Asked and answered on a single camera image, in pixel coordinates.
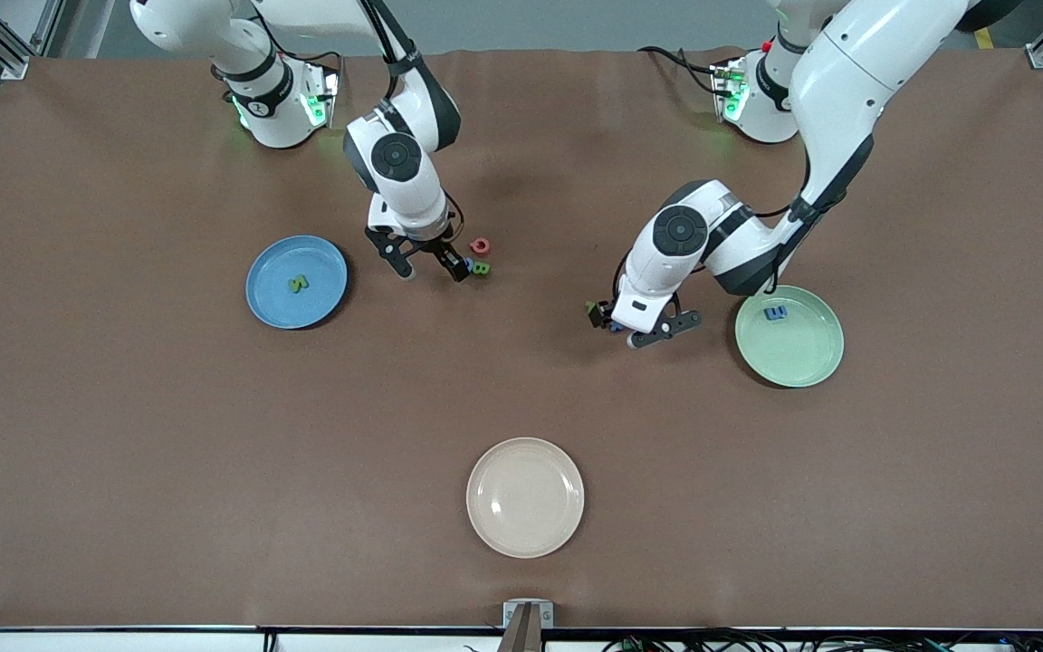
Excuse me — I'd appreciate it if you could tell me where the beige plate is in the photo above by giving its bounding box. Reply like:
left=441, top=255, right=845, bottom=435
left=466, top=437, right=586, bottom=560

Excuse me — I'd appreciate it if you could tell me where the black base cable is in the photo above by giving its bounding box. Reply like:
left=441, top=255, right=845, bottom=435
left=637, top=45, right=723, bottom=96

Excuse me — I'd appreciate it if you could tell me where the green plate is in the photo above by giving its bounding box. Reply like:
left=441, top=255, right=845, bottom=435
left=734, top=285, right=846, bottom=389

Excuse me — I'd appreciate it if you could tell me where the blue plate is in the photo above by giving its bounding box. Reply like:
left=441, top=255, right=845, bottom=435
left=245, top=235, right=349, bottom=331

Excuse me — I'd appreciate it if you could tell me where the brown table mat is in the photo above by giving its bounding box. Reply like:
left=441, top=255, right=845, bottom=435
left=0, top=47, right=1043, bottom=630

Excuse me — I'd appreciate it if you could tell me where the grey metal bracket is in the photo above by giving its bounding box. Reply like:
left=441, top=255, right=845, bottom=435
left=502, top=599, right=555, bottom=652

